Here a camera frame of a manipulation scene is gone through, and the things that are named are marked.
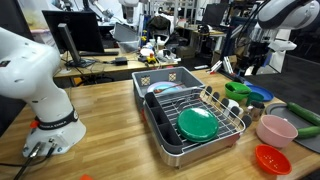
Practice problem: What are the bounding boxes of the small orange cup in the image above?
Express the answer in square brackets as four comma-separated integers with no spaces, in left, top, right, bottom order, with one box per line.
[80,174,93,180]

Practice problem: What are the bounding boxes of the grey dish drying rack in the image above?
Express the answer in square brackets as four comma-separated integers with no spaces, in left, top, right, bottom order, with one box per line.
[144,86,247,167]

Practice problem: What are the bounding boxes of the white measuring cup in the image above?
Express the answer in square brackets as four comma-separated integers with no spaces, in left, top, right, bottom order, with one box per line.
[223,99,244,116]

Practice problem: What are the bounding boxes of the light-green plastic bowl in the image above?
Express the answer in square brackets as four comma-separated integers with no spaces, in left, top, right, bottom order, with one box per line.
[225,82,251,101]

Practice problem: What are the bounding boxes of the metal steel cup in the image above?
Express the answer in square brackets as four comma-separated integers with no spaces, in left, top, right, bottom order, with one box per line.
[248,101,265,121]

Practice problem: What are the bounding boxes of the black computer monitor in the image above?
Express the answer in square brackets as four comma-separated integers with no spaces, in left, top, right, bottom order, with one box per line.
[42,10,104,68]

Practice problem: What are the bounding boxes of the grey plastic bin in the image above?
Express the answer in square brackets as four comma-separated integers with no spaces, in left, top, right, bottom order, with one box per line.
[132,67,204,110]

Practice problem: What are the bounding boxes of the blue plastic plate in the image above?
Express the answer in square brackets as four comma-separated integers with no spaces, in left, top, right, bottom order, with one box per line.
[249,85,274,102]

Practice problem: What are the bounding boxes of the orange plastic bowl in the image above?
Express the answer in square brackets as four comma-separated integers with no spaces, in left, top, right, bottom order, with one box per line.
[255,144,292,175]

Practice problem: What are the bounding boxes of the grey round tray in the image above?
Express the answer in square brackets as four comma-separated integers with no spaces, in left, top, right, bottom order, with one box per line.
[265,102,320,153]

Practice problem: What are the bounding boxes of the wooden side desk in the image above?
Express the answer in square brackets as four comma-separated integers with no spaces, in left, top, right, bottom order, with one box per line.
[54,52,178,78]

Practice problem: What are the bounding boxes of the pink plastic bowl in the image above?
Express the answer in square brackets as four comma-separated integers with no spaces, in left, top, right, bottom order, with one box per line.
[256,115,298,148]

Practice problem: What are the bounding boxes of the dark green plastic cup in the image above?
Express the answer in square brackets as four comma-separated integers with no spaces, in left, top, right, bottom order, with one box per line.
[246,92,264,106]

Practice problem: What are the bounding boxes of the light blue plate in bin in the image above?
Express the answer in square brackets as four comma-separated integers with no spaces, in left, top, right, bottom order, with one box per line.
[147,81,183,93]

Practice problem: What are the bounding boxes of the black aluminium extrusion stand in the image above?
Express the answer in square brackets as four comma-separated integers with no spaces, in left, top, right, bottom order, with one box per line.
[207,56,244,83]

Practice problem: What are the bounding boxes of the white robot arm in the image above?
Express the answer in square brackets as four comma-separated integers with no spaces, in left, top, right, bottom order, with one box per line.
[0,28,86,157]

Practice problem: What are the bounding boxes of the dark green plate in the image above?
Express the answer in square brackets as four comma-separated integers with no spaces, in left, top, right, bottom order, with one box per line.
[176,108,219,142]

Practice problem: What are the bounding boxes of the green cucumber on tray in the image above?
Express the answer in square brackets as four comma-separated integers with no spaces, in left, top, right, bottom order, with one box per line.
[287,102,320,126]
[298,126,320,139]

